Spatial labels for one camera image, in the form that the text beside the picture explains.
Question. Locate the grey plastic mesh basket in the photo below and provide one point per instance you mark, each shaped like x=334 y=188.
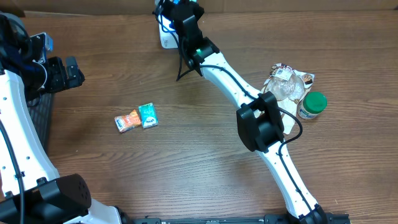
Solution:
x=40 y=109

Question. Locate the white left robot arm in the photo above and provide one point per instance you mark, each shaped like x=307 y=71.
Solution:
x=34 y=190

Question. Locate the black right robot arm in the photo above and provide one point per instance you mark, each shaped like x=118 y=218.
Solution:
x=259 y=118

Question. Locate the small teal white packet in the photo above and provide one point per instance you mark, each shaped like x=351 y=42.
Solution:
x=148 y=115

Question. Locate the teal snack packet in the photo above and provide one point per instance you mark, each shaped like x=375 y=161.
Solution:
x=182 y=1

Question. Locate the beige brown snack bag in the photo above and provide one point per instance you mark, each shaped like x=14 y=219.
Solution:
x=288 y=85

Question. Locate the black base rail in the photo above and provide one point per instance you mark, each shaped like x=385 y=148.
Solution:
x=266 y=219

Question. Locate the green lid jar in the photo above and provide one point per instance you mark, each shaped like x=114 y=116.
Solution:
x=312 y=105

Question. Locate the orange snack packet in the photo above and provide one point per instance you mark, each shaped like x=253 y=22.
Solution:
x=127 y=122

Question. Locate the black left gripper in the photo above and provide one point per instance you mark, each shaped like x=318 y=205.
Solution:
x=63 y=80

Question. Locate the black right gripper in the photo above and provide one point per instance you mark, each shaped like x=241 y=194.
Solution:
x=199 y=11

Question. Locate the white barcode scanner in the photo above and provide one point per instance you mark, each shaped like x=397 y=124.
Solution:
x=168 y=36

